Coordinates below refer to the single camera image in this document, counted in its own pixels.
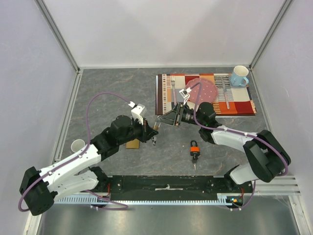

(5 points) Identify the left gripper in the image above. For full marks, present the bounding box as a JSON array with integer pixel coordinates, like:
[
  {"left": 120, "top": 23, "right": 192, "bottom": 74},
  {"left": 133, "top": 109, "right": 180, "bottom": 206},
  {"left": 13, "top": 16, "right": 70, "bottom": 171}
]
[{"left": 118, "top": 116, "right": 158, "bottom": 145}]

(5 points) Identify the small brass padlock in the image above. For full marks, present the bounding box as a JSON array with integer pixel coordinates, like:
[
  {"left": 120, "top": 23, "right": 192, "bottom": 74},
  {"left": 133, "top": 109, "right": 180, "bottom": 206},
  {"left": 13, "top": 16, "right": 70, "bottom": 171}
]
[{"left": 153, "top": 116, "right": 162, "bottom": 131}]

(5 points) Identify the large brass padlock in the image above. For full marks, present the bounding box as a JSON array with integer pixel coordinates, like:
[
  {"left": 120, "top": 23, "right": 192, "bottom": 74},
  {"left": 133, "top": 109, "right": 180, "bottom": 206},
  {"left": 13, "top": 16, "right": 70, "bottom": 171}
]
[{"left": 126, "top": 139, "right": 140, "bottom": 149}]

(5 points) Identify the orange black padlock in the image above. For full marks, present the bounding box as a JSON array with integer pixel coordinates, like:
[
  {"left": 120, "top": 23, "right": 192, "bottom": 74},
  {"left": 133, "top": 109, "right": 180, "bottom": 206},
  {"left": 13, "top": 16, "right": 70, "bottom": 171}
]
[{"left": 190, "top": 140, "right": 200, "bottom": 157}]

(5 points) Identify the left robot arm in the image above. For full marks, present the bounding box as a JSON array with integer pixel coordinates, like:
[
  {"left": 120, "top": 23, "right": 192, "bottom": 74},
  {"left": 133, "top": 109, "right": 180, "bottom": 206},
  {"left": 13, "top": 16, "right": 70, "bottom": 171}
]
[{"left": 18, "top": 115, "right": 158, "bottom": 216}]

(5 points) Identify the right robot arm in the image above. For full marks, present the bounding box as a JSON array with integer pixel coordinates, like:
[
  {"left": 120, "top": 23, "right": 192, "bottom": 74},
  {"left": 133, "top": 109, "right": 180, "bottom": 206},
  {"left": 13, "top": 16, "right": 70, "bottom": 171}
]
[{"left": 156, "top": 102, "right": 291, "bottom": 193}]

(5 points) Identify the pink dotted plate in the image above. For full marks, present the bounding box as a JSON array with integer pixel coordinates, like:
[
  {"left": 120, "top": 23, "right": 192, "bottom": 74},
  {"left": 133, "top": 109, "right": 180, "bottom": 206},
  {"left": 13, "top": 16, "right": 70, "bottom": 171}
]
[{"left": 185, "top": 78, "right": 218, "bottom": 104}]

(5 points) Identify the colourful patchwork placemat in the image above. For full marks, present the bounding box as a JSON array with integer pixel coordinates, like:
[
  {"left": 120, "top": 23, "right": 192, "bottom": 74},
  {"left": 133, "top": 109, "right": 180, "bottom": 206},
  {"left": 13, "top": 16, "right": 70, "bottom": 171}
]
[{"left": 155, "top": 73, "right": 256, "bottom": 116}]

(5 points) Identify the grey printed mug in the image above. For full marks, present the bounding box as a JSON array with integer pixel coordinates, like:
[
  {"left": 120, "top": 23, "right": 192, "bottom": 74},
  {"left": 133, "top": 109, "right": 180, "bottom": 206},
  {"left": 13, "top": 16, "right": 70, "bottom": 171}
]
[{"left": 70, "top": 139, "right": 86, "bottom": 153}]

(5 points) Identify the light blue mug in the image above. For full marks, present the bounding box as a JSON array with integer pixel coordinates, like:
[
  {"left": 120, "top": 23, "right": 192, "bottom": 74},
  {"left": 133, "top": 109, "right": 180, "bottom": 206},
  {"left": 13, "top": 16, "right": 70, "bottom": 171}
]
[{"left": 229, "top": 66, "right": 249, "bottom": 87}]

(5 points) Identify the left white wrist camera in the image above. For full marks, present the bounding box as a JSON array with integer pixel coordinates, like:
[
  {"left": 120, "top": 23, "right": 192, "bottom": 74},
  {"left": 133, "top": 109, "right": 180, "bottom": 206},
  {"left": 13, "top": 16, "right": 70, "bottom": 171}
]
[{"left": 128, "top": 101, "right": 147, "bottom": 125}]

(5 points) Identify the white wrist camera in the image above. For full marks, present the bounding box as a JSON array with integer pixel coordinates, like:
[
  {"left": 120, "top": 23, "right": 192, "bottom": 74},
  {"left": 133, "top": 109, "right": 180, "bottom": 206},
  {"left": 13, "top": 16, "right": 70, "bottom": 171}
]
[
  {"left": 179, "top": 88, "right": 192, "bottom": 105},
  {"left": 128, "top": 101, "right": 147, "bottom": 125}
]

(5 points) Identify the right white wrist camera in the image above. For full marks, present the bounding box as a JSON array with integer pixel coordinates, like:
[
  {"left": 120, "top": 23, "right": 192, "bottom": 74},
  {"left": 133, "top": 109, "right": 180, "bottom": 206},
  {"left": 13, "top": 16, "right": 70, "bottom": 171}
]
[{"left": 179, "top": 88, "right": 192, "bottom": 105}]

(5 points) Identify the pink handled fork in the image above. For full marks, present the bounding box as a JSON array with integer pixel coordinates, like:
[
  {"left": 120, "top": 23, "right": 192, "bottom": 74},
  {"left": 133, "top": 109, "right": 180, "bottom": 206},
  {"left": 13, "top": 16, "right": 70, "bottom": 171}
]
[{"left": 171, "top": 75, "right": 177, "bottom": 105}]

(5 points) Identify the pink handled knife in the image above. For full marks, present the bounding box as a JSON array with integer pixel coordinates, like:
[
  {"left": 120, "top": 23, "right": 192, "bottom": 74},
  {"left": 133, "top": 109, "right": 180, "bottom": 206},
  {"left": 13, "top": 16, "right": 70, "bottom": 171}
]
[{"left": 221, "top": 78, "right": 230, "bottom": 110}]

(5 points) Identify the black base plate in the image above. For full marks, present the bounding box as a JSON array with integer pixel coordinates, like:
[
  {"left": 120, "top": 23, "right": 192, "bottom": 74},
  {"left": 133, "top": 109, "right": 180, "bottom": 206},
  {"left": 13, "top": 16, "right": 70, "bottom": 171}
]
[{"left": 92, "top": 174, "right": 255, "bottom": 201}]

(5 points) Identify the light blue cable duct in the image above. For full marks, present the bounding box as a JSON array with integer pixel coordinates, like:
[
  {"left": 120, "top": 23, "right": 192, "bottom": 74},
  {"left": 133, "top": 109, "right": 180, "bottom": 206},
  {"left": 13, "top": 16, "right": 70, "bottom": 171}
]
[{"left": 55, "top": 193, "right": 243, "bottom": 206}]

